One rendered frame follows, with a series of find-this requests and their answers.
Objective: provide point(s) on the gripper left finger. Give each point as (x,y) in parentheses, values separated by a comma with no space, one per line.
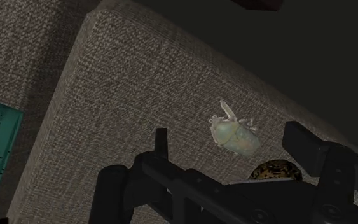
(154,180)

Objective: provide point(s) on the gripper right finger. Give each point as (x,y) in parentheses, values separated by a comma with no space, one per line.
(330,167)

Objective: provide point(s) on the black and yellow speckled ball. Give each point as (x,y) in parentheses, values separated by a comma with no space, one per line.
(274,170)

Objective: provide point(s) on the brown woven fabric sofa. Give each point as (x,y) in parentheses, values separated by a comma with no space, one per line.
(135,93)

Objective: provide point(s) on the pale green beetle figure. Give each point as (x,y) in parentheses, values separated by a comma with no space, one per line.
(235,134)

